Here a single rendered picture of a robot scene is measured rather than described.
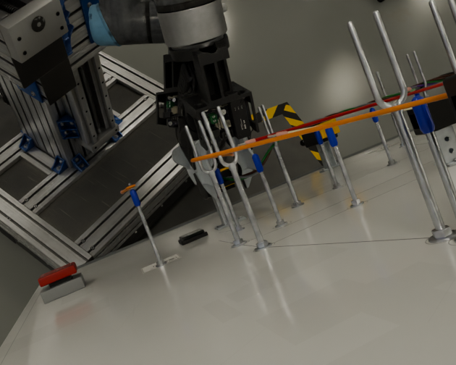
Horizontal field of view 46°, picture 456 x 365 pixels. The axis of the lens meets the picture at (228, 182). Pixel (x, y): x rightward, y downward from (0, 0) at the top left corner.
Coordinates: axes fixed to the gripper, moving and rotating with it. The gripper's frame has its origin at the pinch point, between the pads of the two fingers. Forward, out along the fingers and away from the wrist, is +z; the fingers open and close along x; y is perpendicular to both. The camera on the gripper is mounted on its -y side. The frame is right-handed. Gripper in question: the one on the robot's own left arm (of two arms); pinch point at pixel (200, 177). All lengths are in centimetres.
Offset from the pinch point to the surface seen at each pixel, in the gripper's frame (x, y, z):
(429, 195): 45, 40, 4
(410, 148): 45, 41, 1
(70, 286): -3.9, 25.0, 14.9
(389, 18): -25, -214, -92
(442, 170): 46, 42, 3
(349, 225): 36.4, 29.1, 6.5
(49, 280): -5.9, 26.7, 14.0
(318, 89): -46, -163, -48
